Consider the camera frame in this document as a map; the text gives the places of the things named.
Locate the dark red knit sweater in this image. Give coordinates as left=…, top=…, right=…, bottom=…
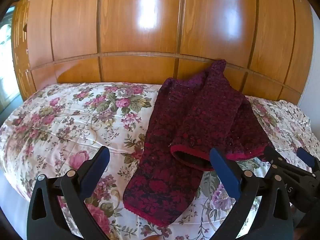
left=124, top=59, right=275, bottom=228

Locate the wooden wardrobe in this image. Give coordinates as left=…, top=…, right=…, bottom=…
left=11, top=0, right=314, bottom=105

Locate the floral bedspread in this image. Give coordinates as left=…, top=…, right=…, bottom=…
left=0, top=82, right=313, bottom=240

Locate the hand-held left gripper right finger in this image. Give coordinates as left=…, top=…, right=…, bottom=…
left=209, top=147, right=294, bottom=240

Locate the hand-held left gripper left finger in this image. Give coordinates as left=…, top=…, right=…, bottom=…
left=26, top=146, right=111, bottom=240

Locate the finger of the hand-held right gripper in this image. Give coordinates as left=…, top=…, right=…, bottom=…
left=262, top=146, right=313, bottom=181
left=296, top=147, right=320, bottom=171

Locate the window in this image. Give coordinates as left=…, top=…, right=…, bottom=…
left=0, top=5, right=23, bottom=112

